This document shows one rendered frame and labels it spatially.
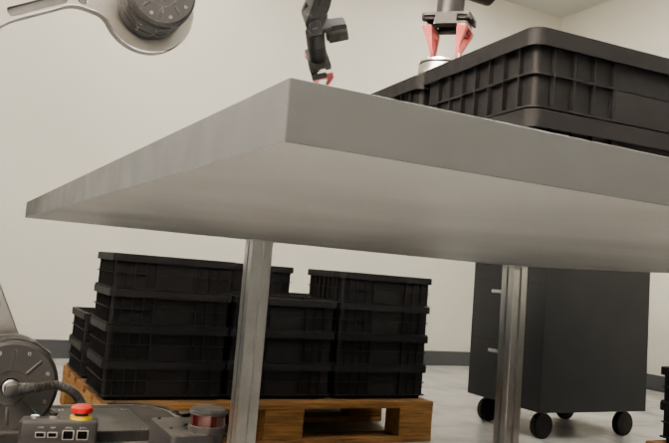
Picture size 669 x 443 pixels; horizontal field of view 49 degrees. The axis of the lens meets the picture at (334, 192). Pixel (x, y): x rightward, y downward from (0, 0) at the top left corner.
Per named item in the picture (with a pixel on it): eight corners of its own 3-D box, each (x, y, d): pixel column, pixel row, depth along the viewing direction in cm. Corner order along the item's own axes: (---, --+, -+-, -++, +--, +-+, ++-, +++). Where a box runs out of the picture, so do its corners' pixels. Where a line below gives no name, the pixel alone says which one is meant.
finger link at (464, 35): (437, 68, 157) (441, 26, 158) (470, 68, 154) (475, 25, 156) (428, 58, 151) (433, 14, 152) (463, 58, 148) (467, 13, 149)
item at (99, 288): (98, 401, 224) (114, 252, 229) (82, 384, 250) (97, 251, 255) (223, 400, 242) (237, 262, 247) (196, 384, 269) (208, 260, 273)
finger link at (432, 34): (427, 68, 158) (431, 26, 159) (460, 68, 155) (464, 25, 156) (417, 58, 152) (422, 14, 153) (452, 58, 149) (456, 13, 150)
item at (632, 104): (532, 113, 96) (536, 29, 97) (416, 143, 123) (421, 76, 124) (745, 155, 111) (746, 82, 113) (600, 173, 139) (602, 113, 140)
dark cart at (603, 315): (534, 442, 286) (546, 210, 296) (462, 417, 326) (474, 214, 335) (644, 437, 314) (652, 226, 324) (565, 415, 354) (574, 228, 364)
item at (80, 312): (77, 379, 260) (85, 313, 262) (65, 366, 286) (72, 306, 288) (187, 379, 278) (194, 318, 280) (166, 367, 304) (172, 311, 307)
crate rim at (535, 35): (535, 42, 97) (536, 24, 97) (419, 87, 124) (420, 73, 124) (747, 94, 112) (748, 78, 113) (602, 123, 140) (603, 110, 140)
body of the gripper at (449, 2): (429, 31, 159) (432, -2, 160) (476, 30, 155) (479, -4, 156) (420, 21, 153) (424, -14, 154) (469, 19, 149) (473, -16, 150)
